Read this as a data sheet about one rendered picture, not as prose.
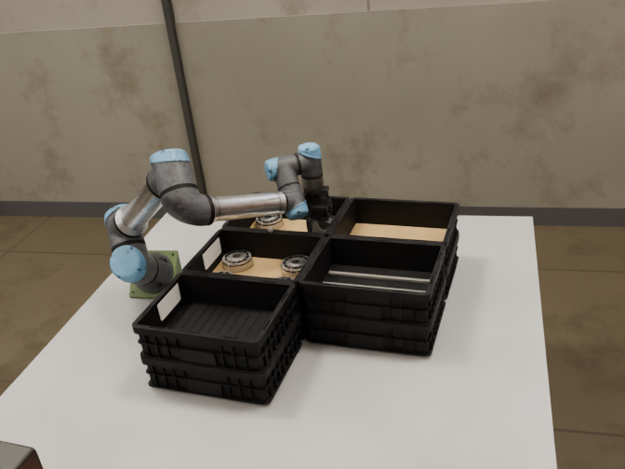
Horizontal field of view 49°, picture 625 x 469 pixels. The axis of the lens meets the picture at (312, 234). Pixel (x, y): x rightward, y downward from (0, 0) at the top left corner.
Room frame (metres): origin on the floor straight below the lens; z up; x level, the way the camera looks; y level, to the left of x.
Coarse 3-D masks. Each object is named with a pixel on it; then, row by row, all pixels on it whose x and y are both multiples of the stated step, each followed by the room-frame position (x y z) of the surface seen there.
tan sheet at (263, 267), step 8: (256, 264) 2.06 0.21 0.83; (264, 264) 2.05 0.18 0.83; (272, 264) 2.05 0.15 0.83; (280, 264) 2.04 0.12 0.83; (240, 272) 2.02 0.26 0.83; (248, 272) 2.01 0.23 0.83; (256, 272) 2.01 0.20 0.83; (264, 272) 2.00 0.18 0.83; (272, 272) 2.00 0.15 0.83; (280, 272) 1.99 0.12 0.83
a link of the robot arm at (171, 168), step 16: (160, 160) 1.91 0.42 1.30; (176, 160) 1.91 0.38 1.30; (160, 176) 1.89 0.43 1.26; (176, 176) 1.87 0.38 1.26; (192, 176) 1.90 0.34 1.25; (144, 192) 1.98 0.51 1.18; (160, 192) 1.87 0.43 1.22; (112, 208) 2.15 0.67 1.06; (128, 208) 2.05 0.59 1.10; (144, 208) 1.99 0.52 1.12; (112, 224) 2.10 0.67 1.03; (128, 224) 2.06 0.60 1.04; (144, 224) 2.07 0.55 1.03; (112, 240) 2.08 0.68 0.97; (144, 240) 2.12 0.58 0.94
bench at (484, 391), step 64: (192, 256) 2.41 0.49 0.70; (512, 256) 2.13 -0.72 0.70; (128, 320) 2.00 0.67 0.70; (448, 320) 1.79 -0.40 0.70; (512, 320) 1.75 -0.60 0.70; (64, 384) 1.68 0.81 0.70; (128, 384) 1.65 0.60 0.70; (320, 384) 1.55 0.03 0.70; (384, 384) 1.52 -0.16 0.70; (448, 384) 1.49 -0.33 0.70; (512, 384) 1.46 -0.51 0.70; (64, 448) 1.41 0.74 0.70; (128, 448) 1.38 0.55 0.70; (192, 448) 1.36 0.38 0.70; (256, 448) 1.33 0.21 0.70; (320, 448) 1.30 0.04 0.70; (384, 448) 1.28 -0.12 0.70; (448, 448) 1.26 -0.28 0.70; (512, 448) 1.23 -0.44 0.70
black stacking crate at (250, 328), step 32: (192, 288) 1.87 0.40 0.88; (224, 288) 1.82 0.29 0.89; (256, 288) 1.78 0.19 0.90; (160, 320) 1.73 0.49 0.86; (192, 320) 1.76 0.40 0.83; (224, 320) 1.74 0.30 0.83; (256, 320) 1.72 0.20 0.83; (288, 320) 1.69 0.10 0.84; (160, 352) 1.60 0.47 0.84; (192, 352) 1.55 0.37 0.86; (224, 352) 1.52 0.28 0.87; (256, 352) 1.49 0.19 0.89
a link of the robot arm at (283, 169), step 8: (272, 160) 2.12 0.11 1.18; (280, 160) 2.12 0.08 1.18; (288, 160) 2.12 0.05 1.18; (296, 160) 2.12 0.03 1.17; (272, 168) 2.09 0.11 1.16; (280, 168) 2.09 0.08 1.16; (288, 168) 2.10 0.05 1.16; (296, 168) 2.11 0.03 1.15; (272, 176) 2.09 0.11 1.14; (280, 176) 2.08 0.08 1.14; (288, 176) 2.07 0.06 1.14; (296, 176) 2.09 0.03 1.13; (280, 184) 2.07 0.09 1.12
